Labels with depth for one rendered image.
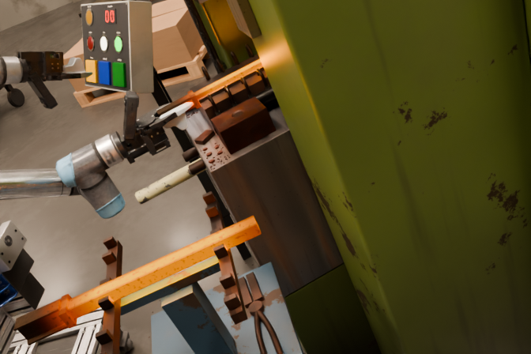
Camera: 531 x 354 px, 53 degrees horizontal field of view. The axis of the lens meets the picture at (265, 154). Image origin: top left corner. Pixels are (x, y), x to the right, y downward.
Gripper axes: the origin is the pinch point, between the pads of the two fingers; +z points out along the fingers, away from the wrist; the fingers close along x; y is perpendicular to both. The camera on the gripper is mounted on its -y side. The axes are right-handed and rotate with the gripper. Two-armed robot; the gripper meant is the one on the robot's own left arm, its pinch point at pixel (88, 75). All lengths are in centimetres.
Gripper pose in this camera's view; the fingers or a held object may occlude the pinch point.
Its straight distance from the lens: 173.5
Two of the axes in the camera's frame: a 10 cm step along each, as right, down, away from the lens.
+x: -6.7, -1.7, 7.2
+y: 0.2, -9.8, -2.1
